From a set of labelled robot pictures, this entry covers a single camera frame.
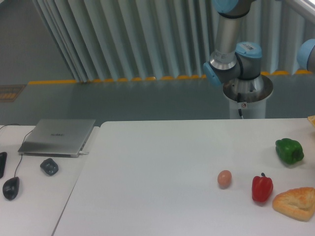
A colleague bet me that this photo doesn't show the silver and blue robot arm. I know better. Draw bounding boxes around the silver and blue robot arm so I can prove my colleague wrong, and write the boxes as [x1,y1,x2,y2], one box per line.
[203,0,315,85]

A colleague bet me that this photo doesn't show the red bell pepper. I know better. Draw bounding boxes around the red bell pepper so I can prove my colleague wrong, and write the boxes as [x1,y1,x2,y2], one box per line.
[252,173,274,203]

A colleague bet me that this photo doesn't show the green bell pepper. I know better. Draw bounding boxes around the green bell pepper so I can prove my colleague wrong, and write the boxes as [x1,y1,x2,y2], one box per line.
[275,138,304,165]

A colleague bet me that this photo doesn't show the brown egg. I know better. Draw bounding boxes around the brown egg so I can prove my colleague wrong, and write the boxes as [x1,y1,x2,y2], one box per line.
[217,170,232,187]

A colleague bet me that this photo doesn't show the grey folding partition curtain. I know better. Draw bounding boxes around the grey folding partition curtain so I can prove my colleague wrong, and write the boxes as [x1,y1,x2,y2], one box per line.
[34,0,315,83]

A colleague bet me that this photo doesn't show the silver closed laptop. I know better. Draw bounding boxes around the silver closed laptop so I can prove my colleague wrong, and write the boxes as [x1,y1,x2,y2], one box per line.
[18,119,95,157]

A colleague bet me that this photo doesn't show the black power adapter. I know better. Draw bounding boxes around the black power adapter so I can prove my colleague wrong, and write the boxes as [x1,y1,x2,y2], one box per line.
[40,158,59,176]

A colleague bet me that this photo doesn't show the black keyboard edge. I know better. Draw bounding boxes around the black keyboard edge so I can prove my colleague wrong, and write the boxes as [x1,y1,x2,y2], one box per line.
[0,152,7,178]

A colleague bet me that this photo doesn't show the black computer mouse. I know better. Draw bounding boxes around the black computer mouse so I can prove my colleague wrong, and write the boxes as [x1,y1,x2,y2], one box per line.
[2,177,20,201]

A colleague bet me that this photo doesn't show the golden triangular pastry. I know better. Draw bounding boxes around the golden triangular pastry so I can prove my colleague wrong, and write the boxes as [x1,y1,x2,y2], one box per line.
[272,187,315,222]

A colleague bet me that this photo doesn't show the black pedestal cable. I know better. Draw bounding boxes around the black pedestal cable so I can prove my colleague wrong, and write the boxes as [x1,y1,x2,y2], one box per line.
[237,92,244,119]

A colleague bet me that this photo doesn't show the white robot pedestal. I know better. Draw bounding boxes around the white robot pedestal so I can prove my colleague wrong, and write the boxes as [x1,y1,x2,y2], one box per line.
[223,75,273,119]

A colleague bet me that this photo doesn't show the black mouse cable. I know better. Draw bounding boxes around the black mouse cable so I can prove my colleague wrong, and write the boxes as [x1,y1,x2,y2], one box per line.
[0,123,35,178]

